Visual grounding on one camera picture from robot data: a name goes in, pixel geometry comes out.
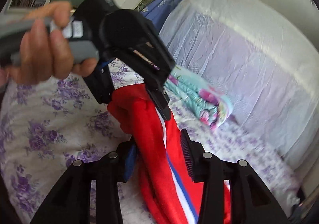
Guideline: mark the red blue white pants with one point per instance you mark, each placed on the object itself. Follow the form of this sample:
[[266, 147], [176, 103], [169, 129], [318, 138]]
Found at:
[[169, 193]]

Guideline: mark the person's left hand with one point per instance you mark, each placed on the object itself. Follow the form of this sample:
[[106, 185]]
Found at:
[[44, 51]]

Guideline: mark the white lace headboard cover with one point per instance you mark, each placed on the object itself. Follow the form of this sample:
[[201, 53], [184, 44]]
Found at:
[[261, 61]]

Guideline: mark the folded turquoise floral blanket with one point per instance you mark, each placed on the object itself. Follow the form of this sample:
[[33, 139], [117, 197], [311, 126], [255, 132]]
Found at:
[[209, 105]]

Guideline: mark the purple floral bed sheet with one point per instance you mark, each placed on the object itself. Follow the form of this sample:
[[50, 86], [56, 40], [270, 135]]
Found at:
[[45, 127]]

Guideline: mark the blue cloth behind headboard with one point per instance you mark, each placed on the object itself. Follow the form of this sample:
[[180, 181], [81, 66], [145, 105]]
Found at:
[[158, 11]]

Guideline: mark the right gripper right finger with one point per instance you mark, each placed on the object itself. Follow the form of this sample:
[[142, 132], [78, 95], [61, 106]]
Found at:
[[236, 183]]

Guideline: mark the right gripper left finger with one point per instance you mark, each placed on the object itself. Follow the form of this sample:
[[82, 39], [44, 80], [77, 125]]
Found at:
[[69, 199]]

